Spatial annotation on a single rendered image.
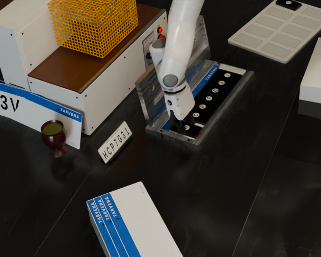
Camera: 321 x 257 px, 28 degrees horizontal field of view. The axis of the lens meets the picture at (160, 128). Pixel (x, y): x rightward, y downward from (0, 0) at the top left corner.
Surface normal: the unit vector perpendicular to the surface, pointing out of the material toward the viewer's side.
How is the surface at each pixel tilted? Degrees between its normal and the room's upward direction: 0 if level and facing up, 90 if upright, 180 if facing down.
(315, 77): 5
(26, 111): 69
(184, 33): 41
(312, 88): 90
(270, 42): 0
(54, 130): 0
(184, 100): 78
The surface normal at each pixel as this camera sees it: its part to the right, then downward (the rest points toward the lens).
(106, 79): 0.86, 0.29
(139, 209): -0.08, -0.74
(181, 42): 0.22, -0.12
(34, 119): -0.56, 0.28
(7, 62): -0.50, 0.61
